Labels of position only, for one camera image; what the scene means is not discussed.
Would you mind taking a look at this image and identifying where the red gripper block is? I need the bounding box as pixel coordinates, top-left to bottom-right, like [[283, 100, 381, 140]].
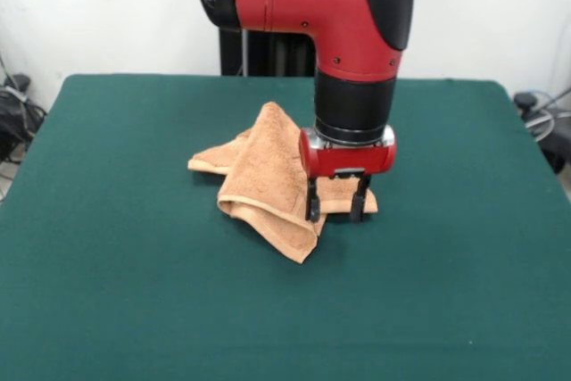
[[297, 127, 398, 224]]

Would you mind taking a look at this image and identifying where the tan terry towel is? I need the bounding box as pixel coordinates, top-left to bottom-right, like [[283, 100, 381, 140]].
[[186, 102, 379, 265]]

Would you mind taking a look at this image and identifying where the dark green table cloth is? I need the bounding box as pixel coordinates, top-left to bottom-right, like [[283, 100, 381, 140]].
[[0, 73, 571, 381]]

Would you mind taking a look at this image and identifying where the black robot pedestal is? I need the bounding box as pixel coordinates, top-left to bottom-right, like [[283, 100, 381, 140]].
[[218, 26, 319, 78]]

